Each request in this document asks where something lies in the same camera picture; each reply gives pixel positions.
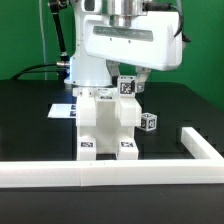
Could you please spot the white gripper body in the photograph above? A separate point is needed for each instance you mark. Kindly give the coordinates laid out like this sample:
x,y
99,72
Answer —
x,y
151,40

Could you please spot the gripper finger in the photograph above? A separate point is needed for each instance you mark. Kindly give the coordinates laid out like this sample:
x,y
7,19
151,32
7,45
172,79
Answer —
x,y
113,69
141,77

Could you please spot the white tagged nut cube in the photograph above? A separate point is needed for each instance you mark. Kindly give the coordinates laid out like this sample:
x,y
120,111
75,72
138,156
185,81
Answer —
x,y
126,86
148,122

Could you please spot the white chair back part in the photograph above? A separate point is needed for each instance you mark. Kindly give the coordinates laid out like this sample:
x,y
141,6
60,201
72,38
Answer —
x,y
94,105

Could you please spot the white chair seat part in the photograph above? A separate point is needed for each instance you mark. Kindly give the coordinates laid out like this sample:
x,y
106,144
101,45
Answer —
x,y
109,129

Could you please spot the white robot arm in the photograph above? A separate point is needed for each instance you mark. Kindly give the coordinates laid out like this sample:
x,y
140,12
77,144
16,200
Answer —
x,y
88,71

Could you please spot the white base tag sheet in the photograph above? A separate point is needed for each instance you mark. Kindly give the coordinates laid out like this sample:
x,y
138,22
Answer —
x,y
62,111

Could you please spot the white U-shaped obstacle fence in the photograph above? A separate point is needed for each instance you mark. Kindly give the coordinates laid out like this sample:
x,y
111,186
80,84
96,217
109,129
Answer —
x,y
205,166

